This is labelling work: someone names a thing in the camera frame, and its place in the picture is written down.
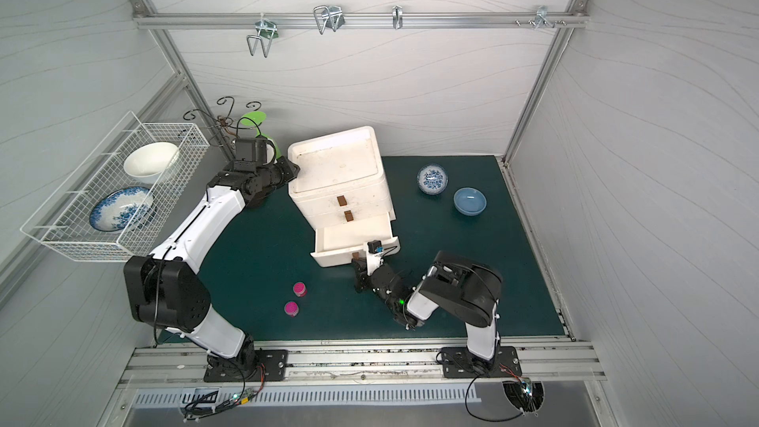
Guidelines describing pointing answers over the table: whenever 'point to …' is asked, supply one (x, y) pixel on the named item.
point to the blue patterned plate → (123, 210)
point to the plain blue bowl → (469, 201)
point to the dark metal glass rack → (223, 123)
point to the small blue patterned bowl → (432, 179)
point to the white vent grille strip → (304, 394)
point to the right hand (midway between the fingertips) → (354, 259)
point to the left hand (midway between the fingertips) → (298, 167)
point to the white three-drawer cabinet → (341, 188)
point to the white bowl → (149, 161)
